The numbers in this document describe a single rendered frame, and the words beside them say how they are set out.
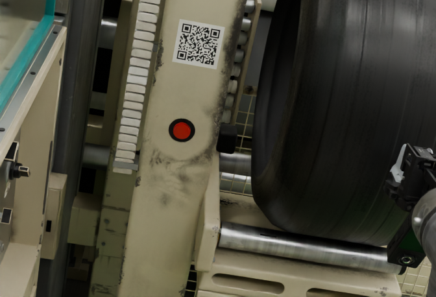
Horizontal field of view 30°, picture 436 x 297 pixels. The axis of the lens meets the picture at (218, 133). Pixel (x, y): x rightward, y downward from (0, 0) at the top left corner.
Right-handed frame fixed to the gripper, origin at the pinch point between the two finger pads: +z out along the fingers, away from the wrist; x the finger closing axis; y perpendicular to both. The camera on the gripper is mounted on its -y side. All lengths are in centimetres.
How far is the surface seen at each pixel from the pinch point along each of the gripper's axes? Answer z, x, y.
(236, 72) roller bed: 62, 21, -5
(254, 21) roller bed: 59, 20, 8
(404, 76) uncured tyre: 2.2, 2.8, 13.8
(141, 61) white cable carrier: 21.4, 41.1, 4.2
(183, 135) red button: 21.3, 32.0, -7.3
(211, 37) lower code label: 19.5, 30.5, 10.8
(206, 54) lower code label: 19.9, 30.8, 7.7
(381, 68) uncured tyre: 2.4, 6.4, 14.4
